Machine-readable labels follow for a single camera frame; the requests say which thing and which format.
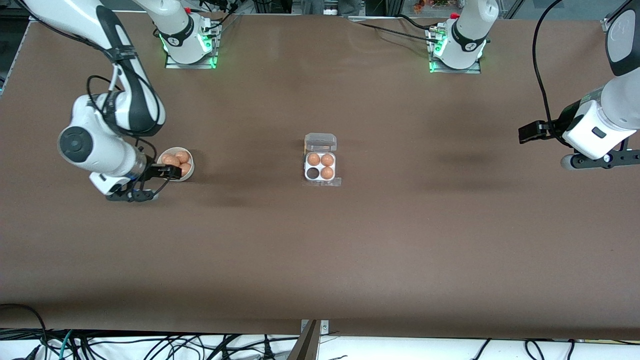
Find black looped cable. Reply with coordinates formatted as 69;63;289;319
0;302;49;360

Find dark wedge-shaped pole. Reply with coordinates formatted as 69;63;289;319
287;320;321;360

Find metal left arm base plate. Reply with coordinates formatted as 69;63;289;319
427;25;483;75

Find person legs in jeans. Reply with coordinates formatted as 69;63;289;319
300;0;362;16

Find tangled black cables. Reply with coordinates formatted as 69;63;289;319
75;332;301;360

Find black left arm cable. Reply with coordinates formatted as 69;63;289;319
532;0;566;126

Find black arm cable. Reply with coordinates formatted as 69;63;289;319
30;15;171;201
532;0;566;126

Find teal cable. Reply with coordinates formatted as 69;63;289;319
47;329;75;360

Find black base cable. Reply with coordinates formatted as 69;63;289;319
197;0;243;33

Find long black table cable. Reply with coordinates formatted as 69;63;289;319
357;21;436;42

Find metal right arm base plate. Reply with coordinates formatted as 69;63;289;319
165;22;222;70

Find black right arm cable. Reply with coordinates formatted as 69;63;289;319
30;15;171;201

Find white round bowl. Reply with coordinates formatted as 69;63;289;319
157;146;195;182

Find clear plastic egg box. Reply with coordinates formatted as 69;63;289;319
303;132;338;185

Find short black table cable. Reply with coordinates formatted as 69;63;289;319
397;14;433;30

